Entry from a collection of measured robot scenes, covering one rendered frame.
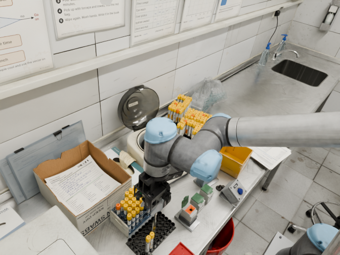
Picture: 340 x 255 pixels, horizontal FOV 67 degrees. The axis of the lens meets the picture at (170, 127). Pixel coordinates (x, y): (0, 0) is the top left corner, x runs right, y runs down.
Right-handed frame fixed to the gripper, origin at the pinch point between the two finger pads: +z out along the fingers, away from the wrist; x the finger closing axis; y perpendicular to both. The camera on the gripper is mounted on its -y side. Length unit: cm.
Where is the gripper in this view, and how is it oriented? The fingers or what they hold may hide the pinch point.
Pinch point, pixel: (157, 206)
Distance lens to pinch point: 87.6
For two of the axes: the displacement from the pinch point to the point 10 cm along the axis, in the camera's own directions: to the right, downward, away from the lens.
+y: -6.5, 4.2, -6.3
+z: -1.0, 7.8, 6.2
